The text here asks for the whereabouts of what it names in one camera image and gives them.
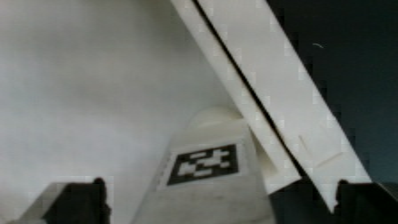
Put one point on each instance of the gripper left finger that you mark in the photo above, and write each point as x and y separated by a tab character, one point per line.
70	204

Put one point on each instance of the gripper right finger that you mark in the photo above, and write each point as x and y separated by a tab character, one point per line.
367	204

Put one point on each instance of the white square table top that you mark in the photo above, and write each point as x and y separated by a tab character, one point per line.
106	83

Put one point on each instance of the white U-shaped obstacle fence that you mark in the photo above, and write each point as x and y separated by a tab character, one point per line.
264	54

